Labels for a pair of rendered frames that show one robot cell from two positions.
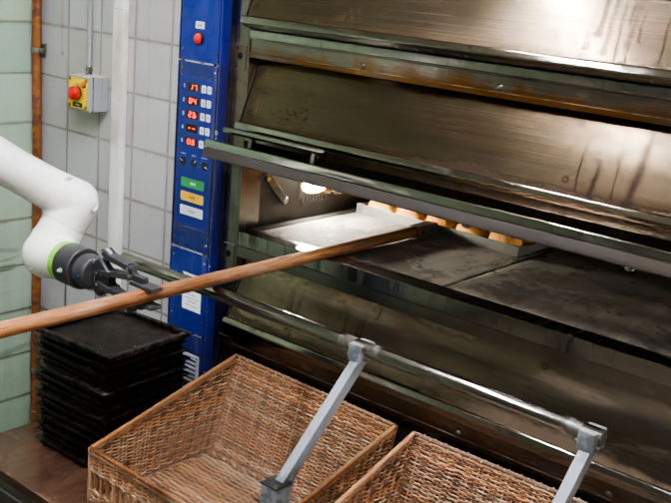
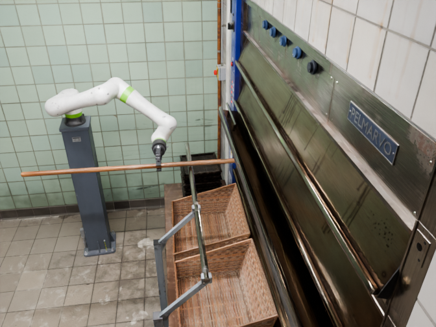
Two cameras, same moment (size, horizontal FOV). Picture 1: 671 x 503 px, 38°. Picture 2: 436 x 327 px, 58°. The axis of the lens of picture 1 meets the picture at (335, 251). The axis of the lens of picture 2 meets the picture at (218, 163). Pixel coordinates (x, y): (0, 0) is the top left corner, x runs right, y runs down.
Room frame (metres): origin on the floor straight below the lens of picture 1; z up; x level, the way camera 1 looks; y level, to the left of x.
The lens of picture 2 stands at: (0.65, -1.30, 2.43)
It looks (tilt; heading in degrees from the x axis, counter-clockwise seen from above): 31 degrees down; 44
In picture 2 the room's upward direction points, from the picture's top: straight up
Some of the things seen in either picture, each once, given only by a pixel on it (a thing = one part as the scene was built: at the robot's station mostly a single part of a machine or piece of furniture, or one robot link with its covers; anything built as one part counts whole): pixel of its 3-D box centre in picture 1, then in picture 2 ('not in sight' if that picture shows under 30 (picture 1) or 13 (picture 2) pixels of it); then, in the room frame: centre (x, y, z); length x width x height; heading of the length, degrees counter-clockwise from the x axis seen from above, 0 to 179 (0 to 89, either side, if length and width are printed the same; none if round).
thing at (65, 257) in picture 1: (79, 265); (159, 146); (2.02, 0.55, 1.19); 0.12 x 0.06 x 0.09; 141
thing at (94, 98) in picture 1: (88, 92); (221, 72); (2.82, 0.75, 1.46); 0.10 x 0.07 x 0.10; 52
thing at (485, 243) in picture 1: (467, 220); not in sight; (2.78, -0.38, 1.20); 0.55 x 0.36 x 0.03; 51
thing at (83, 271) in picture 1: (98, 274); (159, 152); (1.97, 0.50, 1.19); 0.09 x 0.07 x 0.08; 51
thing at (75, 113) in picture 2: not in sight; (70, 103); (1.81, 1.28, 1.36); 0.16 x 0.13 x 0.19; 25
